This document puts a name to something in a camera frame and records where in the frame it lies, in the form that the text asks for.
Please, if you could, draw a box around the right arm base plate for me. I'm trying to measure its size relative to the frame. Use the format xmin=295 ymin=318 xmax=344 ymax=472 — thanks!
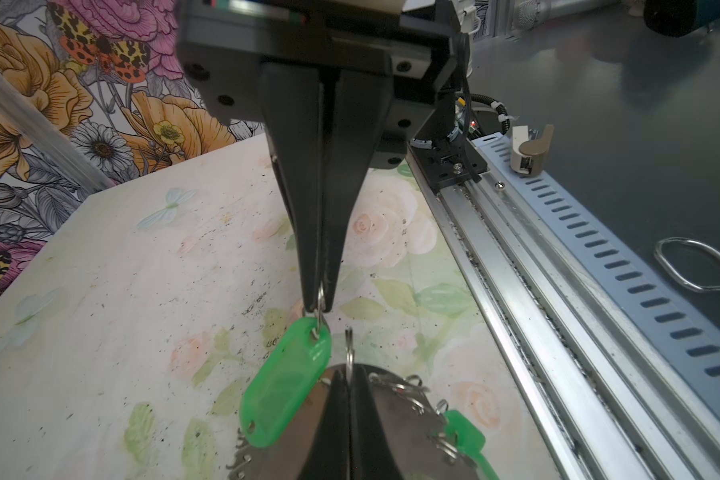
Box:
xmin=407 ymin=89 xmax=487 ymax=194

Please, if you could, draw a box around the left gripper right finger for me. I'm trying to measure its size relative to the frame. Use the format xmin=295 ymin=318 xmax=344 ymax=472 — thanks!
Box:
xmin=349 ymin=380 xmax=403 ymax=480

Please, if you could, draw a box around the bent metal wire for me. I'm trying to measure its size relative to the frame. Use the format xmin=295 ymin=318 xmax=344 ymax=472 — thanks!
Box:
xmin=653 ymin=236 xmax=720 ymax=295

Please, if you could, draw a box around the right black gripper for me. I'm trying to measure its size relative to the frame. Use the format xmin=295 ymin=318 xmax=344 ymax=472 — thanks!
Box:
xmin=176 ymin=1 xmax=461 ymax=311

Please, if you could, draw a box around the aluminium front rail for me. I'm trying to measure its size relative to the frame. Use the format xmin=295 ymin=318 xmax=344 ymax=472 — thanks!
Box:
xmin=409 ymin=134 xmax=720 ymax=479

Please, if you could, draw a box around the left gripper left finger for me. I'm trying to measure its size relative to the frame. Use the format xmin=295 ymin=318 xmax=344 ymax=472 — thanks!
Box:
xmin=298 ymin=367 xmax=350 ymax=480

